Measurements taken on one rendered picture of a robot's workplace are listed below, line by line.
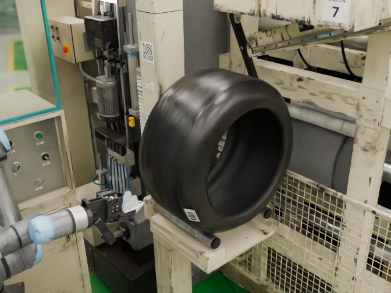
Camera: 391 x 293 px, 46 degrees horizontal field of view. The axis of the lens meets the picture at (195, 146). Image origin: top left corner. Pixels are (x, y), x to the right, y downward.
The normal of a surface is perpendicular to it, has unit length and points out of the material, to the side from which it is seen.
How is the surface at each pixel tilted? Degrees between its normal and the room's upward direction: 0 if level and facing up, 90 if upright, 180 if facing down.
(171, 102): 39
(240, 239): 0
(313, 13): 90
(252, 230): 0
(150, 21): 90
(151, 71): 90
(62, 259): 90
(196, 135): 63
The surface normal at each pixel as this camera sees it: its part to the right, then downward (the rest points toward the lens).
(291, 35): -0.76, 0.29
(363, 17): 0.65, 0.31
